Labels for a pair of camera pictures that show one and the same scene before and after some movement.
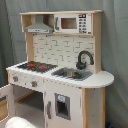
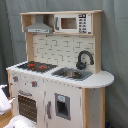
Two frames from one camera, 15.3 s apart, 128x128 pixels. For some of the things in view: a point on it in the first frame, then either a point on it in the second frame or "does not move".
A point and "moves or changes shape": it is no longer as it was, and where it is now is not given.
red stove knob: x=34 y=83 does not move
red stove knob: x=15 y=78 does not move
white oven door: x=7 y=102 moves or changes shape
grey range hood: x=39 y=27 does not move
